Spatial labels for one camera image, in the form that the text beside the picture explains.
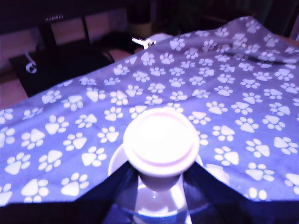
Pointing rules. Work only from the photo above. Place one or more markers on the small white plug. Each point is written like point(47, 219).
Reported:
point(143, 42)

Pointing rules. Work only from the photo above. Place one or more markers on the blue and white cartoon mug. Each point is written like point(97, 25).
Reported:
point(161, 205)

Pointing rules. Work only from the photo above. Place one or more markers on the cream round pot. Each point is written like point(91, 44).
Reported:
point(139, 30)

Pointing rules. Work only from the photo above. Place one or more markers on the grey paw print blanket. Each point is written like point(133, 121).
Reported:
point(187, 93)

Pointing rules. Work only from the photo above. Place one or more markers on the black Huawei computer monitor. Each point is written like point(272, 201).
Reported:
point(53, 18)

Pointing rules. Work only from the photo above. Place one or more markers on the white coffee capsule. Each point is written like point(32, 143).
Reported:
point(161, 140)

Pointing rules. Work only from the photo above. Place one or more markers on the black monitor stand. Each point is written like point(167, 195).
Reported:
point(65, 67)

